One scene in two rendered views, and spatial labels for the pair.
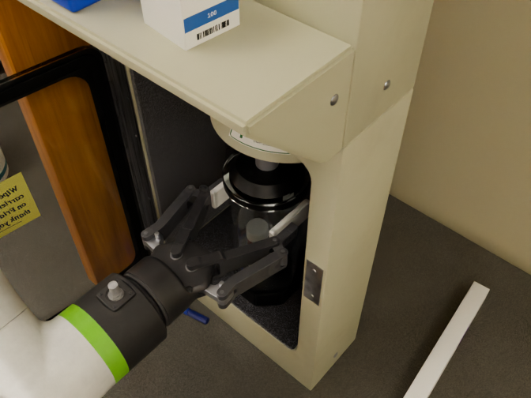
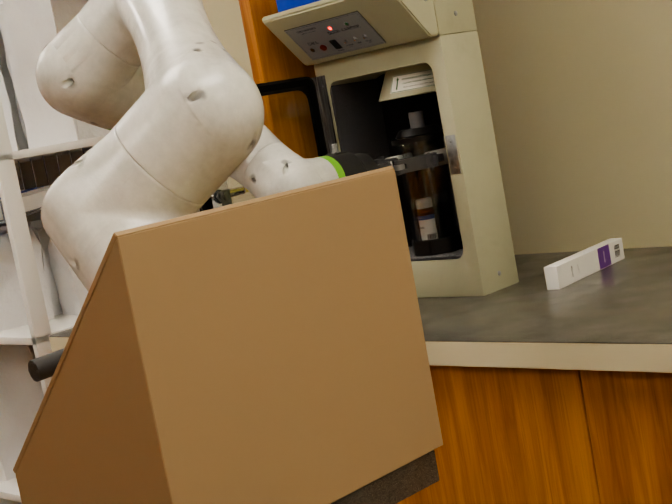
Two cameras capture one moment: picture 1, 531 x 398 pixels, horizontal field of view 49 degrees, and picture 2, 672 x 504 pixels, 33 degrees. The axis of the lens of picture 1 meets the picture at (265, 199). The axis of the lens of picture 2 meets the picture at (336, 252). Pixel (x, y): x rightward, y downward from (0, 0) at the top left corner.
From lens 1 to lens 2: 175 cm
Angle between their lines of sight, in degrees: 41
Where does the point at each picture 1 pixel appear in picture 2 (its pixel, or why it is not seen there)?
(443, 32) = (535, 94)
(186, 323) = not seen: hidden behind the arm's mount
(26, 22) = (274, 72)
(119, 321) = (339, 156)
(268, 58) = not seen: outside the picture
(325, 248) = (451, 113)
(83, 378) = (323, 167)
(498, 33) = (564, 74)
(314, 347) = (470, 227)
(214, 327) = not seen: hidden behind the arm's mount
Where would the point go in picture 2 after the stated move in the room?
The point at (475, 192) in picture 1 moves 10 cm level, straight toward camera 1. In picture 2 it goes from (606, 209) to (591, 217)
